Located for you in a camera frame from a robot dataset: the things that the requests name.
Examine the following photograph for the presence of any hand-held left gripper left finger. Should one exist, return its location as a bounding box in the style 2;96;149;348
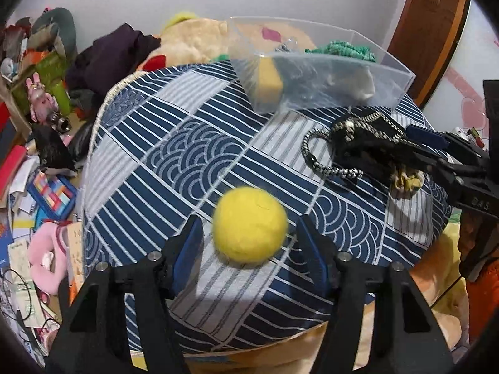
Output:
45;215;205;374

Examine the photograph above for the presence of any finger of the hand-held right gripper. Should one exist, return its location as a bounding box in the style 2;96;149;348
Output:
400;142;466;188
405;125;489;161

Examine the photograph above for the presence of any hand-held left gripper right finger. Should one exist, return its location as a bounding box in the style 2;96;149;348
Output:
294;214;457;374

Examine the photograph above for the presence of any black chain-strap handbag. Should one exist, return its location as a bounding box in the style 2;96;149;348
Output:
331;111;426;180

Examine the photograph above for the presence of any yellow felt ball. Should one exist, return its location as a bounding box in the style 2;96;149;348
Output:
212;186;289;264

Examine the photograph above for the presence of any clear plastic container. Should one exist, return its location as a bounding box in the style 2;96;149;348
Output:
228;16;416;115

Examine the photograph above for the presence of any olive yellow scrunchie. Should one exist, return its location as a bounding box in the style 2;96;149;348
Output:
390;165;425;199

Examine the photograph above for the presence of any white cloth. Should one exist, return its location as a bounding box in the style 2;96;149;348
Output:
327;66;377;100

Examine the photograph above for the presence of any blue patterned round cushion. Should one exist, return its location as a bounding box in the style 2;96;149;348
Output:
80;60;455;355

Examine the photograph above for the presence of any brown wooden door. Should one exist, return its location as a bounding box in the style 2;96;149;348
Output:
387;0;471;107

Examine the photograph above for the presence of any green knitted item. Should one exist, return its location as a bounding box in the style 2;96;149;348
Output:
304;40;379;63

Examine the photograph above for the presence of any pink plush toy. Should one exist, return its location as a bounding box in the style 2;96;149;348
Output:
27;221;75;296

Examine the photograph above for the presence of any colourful block puzzle box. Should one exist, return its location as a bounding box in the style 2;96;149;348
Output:
27;171;79;221

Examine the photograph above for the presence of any black plastic bag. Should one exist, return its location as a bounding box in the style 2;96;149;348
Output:
31;124;95;177

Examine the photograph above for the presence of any yellow sponge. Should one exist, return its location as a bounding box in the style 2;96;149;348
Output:
249;56;285;104

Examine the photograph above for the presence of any metal cylinder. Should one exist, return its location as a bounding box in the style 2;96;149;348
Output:
47;111;71;134

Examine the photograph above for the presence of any red book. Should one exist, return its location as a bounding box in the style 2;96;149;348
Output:
0;144;36;197

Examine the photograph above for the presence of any large beige plush toy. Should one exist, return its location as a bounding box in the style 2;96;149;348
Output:
136;13;316;71

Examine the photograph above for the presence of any dark purple clothing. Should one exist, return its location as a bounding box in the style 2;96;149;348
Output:
65;23;161;95

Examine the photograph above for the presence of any pink rabbit figure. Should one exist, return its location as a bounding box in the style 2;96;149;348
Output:
25;72;59;122

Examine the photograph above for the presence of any green box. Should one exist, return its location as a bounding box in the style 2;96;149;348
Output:
11;50;73;114

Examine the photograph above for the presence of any grey plush toy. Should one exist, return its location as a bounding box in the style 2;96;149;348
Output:
30;7;79;60

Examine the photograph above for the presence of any black white braided cord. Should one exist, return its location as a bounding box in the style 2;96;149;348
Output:
302;128;364;180

